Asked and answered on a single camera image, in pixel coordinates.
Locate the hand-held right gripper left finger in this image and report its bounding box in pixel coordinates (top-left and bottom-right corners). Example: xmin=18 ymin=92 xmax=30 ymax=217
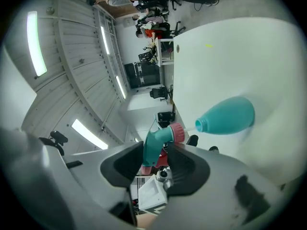
xmin=0 ymin=127 xmax=144 ymax=230

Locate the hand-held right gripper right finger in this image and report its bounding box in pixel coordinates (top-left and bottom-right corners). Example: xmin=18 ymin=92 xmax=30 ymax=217
xmin=147 ymin=142 xmax=297 ymax=230

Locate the teal spray bottle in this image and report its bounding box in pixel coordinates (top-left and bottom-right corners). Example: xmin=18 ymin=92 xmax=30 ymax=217
xmin=195 ymin=96 xmax=256 ymax=136

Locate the teal spray head pink collar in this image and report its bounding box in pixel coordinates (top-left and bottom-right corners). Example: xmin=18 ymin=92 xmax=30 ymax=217
xmin=141 ymin=122 xmax=197 ymax=175

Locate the long ceiling light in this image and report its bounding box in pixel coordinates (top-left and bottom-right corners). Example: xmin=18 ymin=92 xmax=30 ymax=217
xmin=100 ymin=26 xmax=110 ymax=55
xmin=115 ymin=75 xmax=127 ymax=100
xmin=71 ymin=118 xmax=108 ymax=150
xmin=26 ymin=11 xmax=48 ymax=78

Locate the black equipment case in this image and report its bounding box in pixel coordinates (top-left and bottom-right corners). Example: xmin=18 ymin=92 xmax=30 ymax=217
xmin=157 ymin=111 xmax=177 ymax=129

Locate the dark glass partition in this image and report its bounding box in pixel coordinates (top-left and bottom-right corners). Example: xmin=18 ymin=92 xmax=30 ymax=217
xmin=124 ymin=62 xmax=161 ymax=89

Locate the white desk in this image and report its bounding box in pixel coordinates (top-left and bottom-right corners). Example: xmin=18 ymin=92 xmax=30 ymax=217
xmin=154 ymin=37 xmax=175 ymax=67

